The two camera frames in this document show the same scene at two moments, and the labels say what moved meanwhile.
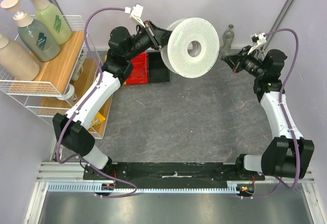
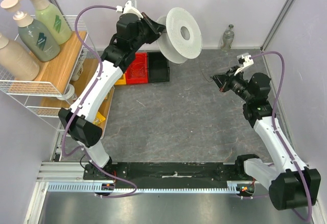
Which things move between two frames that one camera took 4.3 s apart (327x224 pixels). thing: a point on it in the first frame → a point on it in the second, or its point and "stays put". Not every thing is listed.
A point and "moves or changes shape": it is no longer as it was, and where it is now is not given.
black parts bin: (157, 71) stays put
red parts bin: (139, 73) stays put
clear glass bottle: (228, 38) stays put
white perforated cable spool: (193, 48) moves or changes shape
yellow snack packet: (97, 120) stays put
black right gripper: (240, 60) → (224, 81)
